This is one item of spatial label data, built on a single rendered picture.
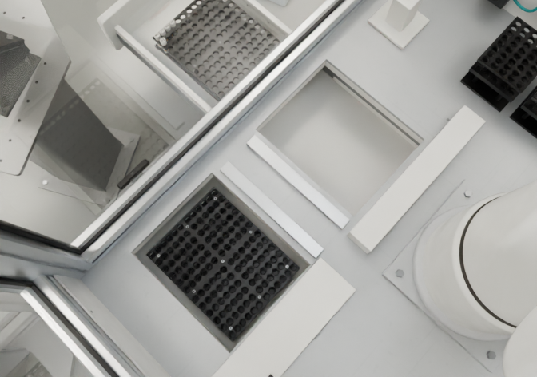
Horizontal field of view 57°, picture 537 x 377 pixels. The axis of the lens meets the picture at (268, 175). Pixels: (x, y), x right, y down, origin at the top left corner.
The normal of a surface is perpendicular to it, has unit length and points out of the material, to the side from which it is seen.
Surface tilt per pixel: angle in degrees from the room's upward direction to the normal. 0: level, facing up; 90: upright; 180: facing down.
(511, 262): 73
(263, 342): 0
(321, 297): 0
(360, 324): 0
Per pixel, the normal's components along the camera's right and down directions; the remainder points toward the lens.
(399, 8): -0.69, 0.70
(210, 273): 0.00, -0.27
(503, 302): -0.66, 0.59
